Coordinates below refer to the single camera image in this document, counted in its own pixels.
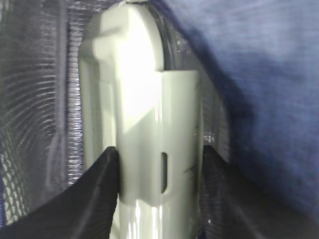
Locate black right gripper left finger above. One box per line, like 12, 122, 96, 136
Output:
0, 147, 119, 239

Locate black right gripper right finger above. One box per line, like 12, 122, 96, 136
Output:
199, 145, 319, 239

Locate glass container green lid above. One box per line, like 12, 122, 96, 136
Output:
79, 0, 229, 239

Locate dark navy lunch bag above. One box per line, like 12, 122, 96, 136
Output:
0, 0, 319, 230

